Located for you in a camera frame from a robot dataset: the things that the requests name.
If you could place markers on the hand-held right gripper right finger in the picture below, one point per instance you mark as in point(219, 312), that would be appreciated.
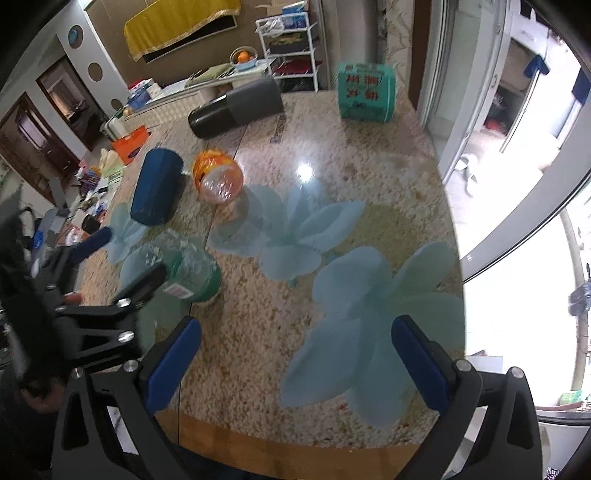
point(421, 367)

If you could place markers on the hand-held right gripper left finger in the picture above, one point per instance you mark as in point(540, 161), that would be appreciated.
point(174, 361)

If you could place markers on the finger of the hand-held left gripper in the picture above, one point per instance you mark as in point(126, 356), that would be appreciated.
point(147, 282)
point(96, 241)

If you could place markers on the green clear plastic bottle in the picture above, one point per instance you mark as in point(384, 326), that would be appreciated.
point(191, 272)

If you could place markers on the small black cup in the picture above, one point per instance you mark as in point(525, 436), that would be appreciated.
point(91, 224)

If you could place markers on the dark blue cup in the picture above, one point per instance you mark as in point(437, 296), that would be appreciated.
point(154, 187)

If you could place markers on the clear orange plastic cup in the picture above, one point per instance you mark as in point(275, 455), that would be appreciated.
point(217, 177)

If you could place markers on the dark grey cup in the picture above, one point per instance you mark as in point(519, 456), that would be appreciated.
point(235, 110)

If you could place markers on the person's left hand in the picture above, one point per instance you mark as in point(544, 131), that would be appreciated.
point(44, 392)

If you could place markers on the pale yellow packet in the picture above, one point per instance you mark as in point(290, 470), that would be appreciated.
point(111, 162)

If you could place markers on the orange box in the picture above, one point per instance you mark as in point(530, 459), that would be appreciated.
point(131, 146)

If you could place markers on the white paper roll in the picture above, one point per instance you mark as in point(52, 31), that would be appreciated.
point(118, 125)

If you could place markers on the wooden door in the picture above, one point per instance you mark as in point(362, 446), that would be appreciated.
point(27, 138)

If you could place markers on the white slipper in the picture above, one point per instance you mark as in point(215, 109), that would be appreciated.
point(464, 162)
point(472, 177)

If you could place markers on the green tray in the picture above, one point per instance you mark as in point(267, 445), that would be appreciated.
point(211, 74)

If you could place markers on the yellow cloth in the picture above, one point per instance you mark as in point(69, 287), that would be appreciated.
point(180, 25)

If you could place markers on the fruit bowl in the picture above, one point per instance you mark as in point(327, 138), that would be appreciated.
point(243, 56)

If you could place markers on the white plastic bag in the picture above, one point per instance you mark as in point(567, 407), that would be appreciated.
point(273, 27)

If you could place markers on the teal box with red text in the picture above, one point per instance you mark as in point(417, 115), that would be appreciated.
point(367, 92)

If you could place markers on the blue box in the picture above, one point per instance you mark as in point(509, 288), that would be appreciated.
point(295, 21)

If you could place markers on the blue hanging cloth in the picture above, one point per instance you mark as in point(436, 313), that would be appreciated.
point(537, 64)
point(580, 86)

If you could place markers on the round wall ornament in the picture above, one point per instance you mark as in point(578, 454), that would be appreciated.
point(74, 34)
point(95, 70)

